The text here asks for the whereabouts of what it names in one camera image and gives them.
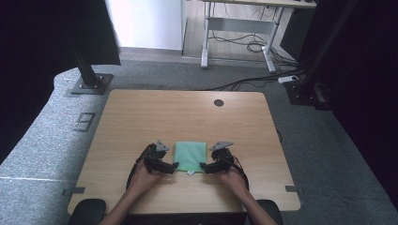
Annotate black chair armrest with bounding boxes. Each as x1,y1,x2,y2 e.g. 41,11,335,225
256,199,284,225
68,198,107,225

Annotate person's left hand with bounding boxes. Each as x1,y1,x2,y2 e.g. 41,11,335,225
127,159,164,197

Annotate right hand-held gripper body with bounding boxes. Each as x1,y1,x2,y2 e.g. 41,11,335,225
208,141,235,173

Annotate black metal stand square base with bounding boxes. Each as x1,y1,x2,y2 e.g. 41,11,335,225
69,40,114,96

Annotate green microfibre cloth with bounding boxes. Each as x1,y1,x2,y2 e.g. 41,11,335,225
173,141,207,176

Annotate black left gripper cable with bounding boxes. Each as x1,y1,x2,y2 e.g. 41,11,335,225
125,142,157,191

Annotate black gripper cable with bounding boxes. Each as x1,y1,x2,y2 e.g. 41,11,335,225
125,142,157,191
230,155,251,191

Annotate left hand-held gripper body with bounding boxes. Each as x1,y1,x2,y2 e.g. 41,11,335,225
143,139,171,173

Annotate black metal stand dark base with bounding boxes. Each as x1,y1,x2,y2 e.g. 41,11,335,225
285,0,360,111

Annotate long black floor cable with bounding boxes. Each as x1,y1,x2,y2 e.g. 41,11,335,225
203,69,305,92

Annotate dark box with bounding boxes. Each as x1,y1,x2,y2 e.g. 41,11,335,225
279,7,310,61

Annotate black curtain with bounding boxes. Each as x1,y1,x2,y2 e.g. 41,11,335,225
0,0,122,165
297,0,398,214

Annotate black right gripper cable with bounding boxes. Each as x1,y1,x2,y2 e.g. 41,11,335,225
230,155,251,191

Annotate tangle of black floor cables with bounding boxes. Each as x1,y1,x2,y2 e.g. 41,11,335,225
208,29,299,65

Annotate person's right hand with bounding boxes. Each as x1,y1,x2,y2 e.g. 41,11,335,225
214,168,249,199

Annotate white frame desk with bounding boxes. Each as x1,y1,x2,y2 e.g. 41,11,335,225
200,0,317,74

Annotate white power strip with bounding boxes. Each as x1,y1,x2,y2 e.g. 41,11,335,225
277,74,300,84

